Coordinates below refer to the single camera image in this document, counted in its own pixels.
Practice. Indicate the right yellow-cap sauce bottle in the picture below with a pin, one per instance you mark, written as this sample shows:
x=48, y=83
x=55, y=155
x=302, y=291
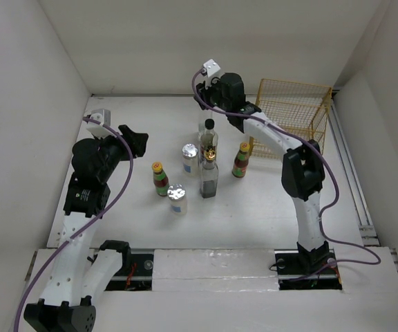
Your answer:
x=241, y=160

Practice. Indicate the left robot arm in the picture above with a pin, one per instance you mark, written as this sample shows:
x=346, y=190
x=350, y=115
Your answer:
x=75, y=285

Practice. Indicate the gold wire basket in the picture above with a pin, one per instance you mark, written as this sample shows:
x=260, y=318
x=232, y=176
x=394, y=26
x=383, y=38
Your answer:
x=299, y=108

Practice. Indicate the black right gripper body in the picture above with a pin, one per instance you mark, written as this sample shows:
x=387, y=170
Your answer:
x=213, y=94

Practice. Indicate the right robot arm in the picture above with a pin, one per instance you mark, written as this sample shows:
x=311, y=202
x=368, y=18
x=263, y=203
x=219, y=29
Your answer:
x=303, y=172

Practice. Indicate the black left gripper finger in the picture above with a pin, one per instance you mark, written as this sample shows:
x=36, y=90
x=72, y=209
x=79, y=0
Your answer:
x=137, y=143
x=127, y=134

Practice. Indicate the front silver-lid spice jar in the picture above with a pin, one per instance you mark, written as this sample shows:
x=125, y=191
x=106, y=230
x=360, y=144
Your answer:
x=178, y=199

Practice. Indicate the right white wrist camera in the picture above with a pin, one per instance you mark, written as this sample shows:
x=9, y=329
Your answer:
x=210, y=68

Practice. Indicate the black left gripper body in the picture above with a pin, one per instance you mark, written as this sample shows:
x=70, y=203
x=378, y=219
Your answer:
x=114, y=151

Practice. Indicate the left yellow-cap sauce bottle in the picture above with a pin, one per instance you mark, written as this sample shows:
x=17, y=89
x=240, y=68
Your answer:
x=160, y=179

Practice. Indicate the dark-filled gold-spout oil bottle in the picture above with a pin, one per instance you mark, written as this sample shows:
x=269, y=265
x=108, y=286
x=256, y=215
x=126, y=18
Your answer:
x=209, y=174

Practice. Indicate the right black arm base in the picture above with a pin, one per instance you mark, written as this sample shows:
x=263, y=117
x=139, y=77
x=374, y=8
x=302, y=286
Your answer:
x=295, y=275

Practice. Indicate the silver-lid spice jar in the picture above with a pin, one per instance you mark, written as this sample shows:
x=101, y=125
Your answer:
x=190, y=159
x=178, y=199

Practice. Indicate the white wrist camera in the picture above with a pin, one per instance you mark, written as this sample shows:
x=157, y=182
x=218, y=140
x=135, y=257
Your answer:
x=210, y=68
x=103, y=117

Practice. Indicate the rear silver-lid spice jar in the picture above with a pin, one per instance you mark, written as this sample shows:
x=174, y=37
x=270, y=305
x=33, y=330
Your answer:
x=190, y=159

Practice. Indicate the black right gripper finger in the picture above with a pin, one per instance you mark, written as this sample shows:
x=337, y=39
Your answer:
x=205, y=100
x=202, y=88

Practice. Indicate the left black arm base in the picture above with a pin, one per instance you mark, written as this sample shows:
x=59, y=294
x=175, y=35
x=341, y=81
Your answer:
x=136, y=273

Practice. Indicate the white foam front board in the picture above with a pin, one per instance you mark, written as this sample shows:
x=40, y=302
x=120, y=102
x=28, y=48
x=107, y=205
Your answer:
x=220, y=271

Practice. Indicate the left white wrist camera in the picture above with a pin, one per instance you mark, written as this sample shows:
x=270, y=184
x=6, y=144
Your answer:
x=103, y=117

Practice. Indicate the clear oil bottle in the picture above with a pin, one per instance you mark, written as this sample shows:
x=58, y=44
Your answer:
x=203, y=115

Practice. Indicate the clear bottle black cap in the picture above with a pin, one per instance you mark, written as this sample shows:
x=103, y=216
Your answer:
x=209, y=139

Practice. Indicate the aluminium side rail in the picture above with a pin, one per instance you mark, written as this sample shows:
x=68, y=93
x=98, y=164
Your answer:
x=364, y=220

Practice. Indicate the yellow-cap sauce bottle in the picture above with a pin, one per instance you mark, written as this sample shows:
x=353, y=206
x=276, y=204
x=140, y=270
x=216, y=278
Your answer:
x=160, y=179
x=241, y=160

